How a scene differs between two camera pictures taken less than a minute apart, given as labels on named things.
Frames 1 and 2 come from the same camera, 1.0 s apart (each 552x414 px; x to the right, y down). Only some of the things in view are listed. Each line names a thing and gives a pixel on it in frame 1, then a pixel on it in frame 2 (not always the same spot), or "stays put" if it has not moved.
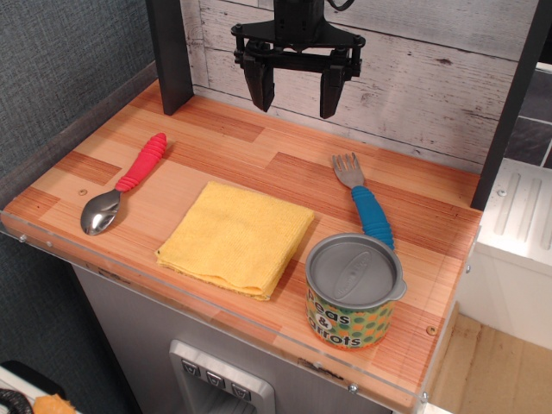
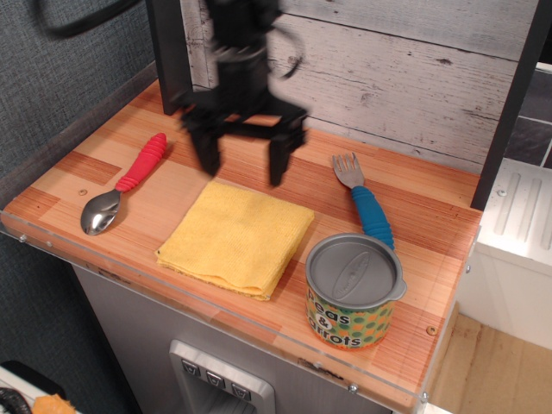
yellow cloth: [228, 238] stays put
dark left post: [169, 39] stays put
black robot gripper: [298, 37] to [242, 101]
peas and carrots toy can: [352, 284] stays put
